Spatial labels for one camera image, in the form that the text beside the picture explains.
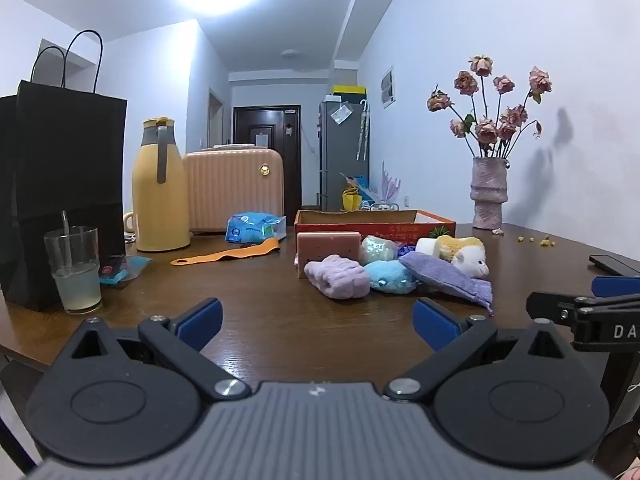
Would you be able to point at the small blue packet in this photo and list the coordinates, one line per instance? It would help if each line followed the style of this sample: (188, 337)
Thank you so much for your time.
(120, 270)

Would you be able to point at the blue plush toy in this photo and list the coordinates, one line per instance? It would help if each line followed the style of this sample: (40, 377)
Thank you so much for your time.
(392, 277)

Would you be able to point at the red cardboard box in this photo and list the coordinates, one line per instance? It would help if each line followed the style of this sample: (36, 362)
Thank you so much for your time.
(380, 225)

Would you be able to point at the yellow bag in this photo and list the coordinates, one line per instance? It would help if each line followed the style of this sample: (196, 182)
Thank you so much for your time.
(351, 200)

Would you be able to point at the black paper bag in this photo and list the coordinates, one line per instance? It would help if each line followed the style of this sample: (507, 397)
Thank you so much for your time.
(65, 185)

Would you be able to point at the pink textured vase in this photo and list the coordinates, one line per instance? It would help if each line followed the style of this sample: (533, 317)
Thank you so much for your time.
(489, 195)

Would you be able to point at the fallen flower crumbs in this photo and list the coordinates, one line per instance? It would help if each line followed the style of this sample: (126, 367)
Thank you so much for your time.
(545, 243)

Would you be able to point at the yellow thermos jug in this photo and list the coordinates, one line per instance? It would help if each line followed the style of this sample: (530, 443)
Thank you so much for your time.
(160, 195)

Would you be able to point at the black flat device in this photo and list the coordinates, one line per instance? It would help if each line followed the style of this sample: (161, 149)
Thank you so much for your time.
(615, 264)

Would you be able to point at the small blue item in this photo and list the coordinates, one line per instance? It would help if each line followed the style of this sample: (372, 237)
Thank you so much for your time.
(406, 251)

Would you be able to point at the purple cloth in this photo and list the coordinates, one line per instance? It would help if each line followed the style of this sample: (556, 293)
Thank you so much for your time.
(445, 275)

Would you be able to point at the dried pink roses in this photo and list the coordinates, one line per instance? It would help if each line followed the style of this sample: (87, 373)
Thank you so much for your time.
(487, 110)

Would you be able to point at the glass with cloudy drink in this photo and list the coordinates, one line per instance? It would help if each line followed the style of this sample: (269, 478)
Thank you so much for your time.
(75, 275)

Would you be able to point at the yellow box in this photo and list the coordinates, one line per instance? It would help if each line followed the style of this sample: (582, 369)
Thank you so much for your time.
(350, 90)

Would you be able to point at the pink ribbed suitcase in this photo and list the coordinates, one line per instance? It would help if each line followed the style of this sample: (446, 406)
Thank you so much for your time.
(232, 190)

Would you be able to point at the pink sponge block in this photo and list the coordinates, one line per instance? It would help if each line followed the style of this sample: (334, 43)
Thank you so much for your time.
(327, 247)

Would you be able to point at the hanging folded umbrella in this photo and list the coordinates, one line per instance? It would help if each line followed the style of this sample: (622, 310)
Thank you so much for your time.
(364, 130)

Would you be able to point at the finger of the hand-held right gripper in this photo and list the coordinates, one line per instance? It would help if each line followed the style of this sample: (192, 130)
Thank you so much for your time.
(550, 307)
(617, 286)

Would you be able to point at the yellow white guinea pig plush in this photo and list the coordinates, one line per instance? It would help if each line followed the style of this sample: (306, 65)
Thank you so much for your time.
(465, 255)

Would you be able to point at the grey refrigerator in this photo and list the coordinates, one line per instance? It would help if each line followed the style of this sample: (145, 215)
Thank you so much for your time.
(340, 160)

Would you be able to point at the white round sponge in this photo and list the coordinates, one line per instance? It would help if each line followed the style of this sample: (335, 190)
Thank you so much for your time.
(426, 246)

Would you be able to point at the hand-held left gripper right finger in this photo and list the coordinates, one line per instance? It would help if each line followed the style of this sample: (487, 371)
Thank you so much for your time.
(432, 320)

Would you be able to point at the purple feather decoration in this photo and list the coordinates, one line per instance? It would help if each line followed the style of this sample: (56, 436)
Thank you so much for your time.
(387, 185)

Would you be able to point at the blue wet wipes pack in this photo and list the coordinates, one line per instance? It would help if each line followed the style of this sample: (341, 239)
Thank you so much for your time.
(250, 227)

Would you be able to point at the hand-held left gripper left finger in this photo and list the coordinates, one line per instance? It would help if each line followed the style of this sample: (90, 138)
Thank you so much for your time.
(202, 317)

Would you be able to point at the round ceiling lamp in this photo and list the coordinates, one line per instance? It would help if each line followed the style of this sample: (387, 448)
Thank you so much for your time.
(289, 54)

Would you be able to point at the dark brown door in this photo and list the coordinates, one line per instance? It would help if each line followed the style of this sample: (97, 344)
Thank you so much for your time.
(267, 155)

